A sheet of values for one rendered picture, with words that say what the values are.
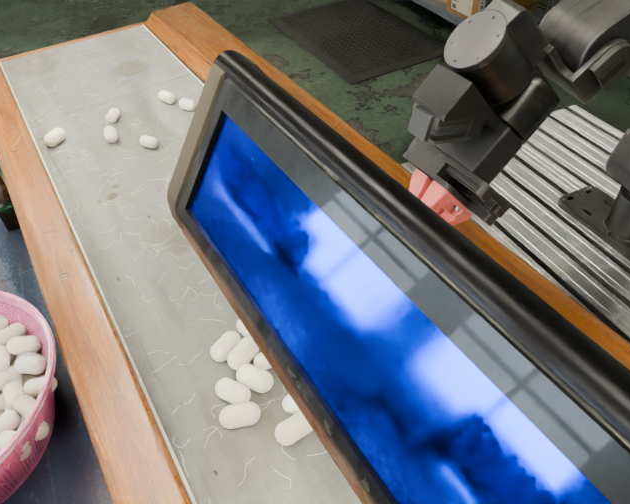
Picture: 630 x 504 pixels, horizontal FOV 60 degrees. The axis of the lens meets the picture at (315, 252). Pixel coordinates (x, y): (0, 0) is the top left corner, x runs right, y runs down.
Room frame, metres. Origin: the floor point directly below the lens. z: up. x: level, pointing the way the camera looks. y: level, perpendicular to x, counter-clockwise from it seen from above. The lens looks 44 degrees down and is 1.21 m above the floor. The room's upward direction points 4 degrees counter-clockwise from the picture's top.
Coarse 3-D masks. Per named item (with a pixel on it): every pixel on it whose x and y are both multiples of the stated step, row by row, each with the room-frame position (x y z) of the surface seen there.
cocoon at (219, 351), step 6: (222, 336) 0.34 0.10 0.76; (228, 336) 0.34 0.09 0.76; (234, 336) 0.34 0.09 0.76; (216, 342) 0.34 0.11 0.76; (222, 342) 0.34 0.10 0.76; (228, 342) 0.34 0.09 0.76; (234, 342) 0.34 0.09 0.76; (216, 348) 0.33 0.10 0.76; (222, 348) 0.33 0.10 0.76; (228, 348) 0.33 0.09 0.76; (210, 354) 0.33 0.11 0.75; (216, 354) 0.32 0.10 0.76; (222, 354) 0.32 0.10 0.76; (216, 360) 0.32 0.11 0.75; (222, 360) 0.32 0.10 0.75
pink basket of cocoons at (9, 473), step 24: (0, 312) 0.41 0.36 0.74; (24, 312) 0.40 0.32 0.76; (48, 336) 0.35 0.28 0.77; (48, 360) 0.32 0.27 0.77; (48, 384) 0.29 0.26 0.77; (48, 408) 0.29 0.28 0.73; (24, 432) 0.25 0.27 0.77; (48, 432) 0.29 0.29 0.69; (0, 456) 0.22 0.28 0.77; (0, 480) 0.22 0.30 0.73; (24, 480) 0.25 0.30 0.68
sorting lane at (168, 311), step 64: (0, 64) 1.06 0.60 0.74; (64, 64) 1.05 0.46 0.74; (128, 64) 1.03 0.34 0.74; (64, 128) 0.81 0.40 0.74; (128, 128) 0.79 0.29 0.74; (64, 192) 0.63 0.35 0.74; (128, 192) 0.62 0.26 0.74; (128, 256) 0.49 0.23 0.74; (192, 256) 0.48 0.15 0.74; (128, 320) 0.39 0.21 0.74; (192, 320) 0.38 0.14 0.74; (192, 384) 0.30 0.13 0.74; (192, 448) 0.24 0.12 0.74; (256, 448) 0.23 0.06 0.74; (320, 448) 0.23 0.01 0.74
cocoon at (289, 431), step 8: (296, 416) 0.25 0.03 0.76; (280, 424) 0.24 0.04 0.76; (288, 424) 0.24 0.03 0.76; (296, 424) 0.24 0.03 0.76; (304, 424) 0.24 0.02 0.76; (280, 432) 0.23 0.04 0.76; (288, 432) 0.23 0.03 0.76; (296, 432) 0.23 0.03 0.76; (304, 432) 0.24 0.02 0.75; (280, 440) 0.23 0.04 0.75; (288, 440) 0.23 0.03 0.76; (296, 440) 0.23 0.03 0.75
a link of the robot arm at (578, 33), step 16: (576, 0) 0.51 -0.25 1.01; (592, 0) 0.50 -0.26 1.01; (608, 0) 0.49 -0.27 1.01; (624, 0) 0.48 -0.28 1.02; (544, 16) 0.51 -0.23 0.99; (560, 16) 0.50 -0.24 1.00; (576, 16) 0.49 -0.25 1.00; (592, 16) 0.48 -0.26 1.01; (608, 16) 0.47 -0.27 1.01; (624, 16) 0.46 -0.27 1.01; (544, 32) 0.50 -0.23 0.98; (560, 32) 0.48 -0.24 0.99; (576, 32) 0.47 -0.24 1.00; (592, 32) 0.46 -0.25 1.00; (608, 32) 0.45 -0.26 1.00; (624, 32) 0.46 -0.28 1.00; (560, 48) 0.48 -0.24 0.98; (576, 48) 0.46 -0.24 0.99; (592, 48) 0.45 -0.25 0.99; (576, 64) 0.45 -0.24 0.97
